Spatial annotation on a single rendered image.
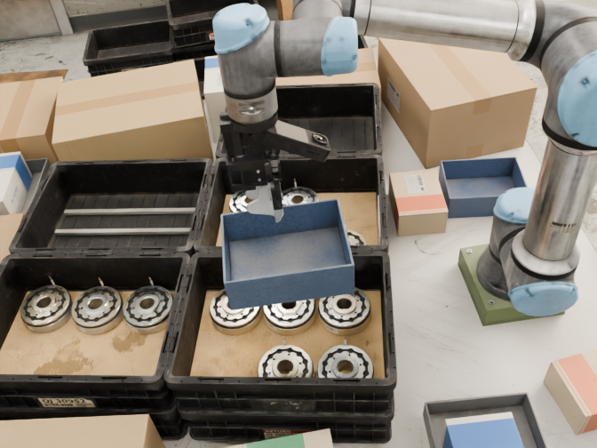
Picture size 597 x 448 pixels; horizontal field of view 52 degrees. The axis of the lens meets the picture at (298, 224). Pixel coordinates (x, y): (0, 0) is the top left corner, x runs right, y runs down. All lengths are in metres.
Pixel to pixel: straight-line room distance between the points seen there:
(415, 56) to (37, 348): 1.25
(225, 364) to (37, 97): 1.12
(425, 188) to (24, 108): 1.18
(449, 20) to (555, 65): 0.16
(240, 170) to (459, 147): 0.94
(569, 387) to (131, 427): 0.80
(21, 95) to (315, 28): 1.36
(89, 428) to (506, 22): 0.93
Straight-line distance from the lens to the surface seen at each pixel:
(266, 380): 1.07
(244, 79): 0.86
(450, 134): 1.73
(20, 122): 1.95
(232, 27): 0.84
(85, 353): 1.32
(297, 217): 1.06
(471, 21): 0.99
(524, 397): 1.32
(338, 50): 0.84
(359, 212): 1.45
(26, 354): 1.37
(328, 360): 1.17
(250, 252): 1.06
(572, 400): 1.30
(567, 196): 1.05
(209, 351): 1.25
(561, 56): 0.96
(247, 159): 0.94
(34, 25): 4.39
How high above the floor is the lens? 1.85
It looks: 45 degrees down
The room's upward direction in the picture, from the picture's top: 6 degrees counter-clockwise
